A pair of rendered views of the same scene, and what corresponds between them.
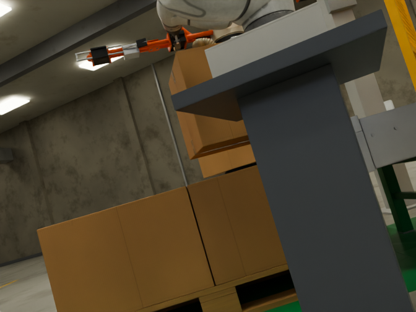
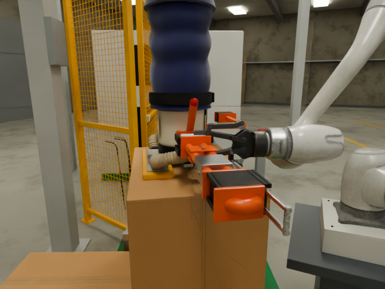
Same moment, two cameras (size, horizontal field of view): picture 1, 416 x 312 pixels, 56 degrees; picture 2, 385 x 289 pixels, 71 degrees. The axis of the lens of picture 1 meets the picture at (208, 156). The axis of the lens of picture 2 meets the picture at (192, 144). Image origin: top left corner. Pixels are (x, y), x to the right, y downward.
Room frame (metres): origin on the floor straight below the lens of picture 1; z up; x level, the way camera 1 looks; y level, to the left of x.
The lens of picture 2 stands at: (1.72, 0.72, 1.37)
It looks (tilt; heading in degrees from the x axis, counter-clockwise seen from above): 13 degrees down; 272
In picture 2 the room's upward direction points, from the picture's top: straight up
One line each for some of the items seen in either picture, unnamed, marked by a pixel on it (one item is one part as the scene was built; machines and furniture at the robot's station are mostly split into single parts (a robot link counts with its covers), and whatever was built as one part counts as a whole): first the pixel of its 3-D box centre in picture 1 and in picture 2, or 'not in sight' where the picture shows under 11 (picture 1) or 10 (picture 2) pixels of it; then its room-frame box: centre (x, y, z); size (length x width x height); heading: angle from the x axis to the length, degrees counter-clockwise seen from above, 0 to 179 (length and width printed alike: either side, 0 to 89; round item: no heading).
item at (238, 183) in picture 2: (100, 56); (230, 192); (1.68, 0.33, 1.20); 0.08 x 0.07 x 0.05; 102
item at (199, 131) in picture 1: (246, 96); (186, 212); (1.78, -0.25, 0.87); 0.60 x 0.40 x 0.40; 102
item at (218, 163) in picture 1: (236, 144); not in sight; (3.43, -0.27, 0.82); 0.60 x 0.40 x 0.40; 54
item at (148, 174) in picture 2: not in sight; (156, 157); (1.89, -0.23, 1.09); 0.34 x 0.10 x 0.05; 102
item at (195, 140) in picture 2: (176, 41); (193, 143); (1.75, -0.01, 1.20); 0.10 x 0.08 x 0.06; 12
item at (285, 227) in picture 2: (111, 49); (250, 179); (1.64, 0.27, 1.20); 0.31 x 0.03 x 0.05; 102
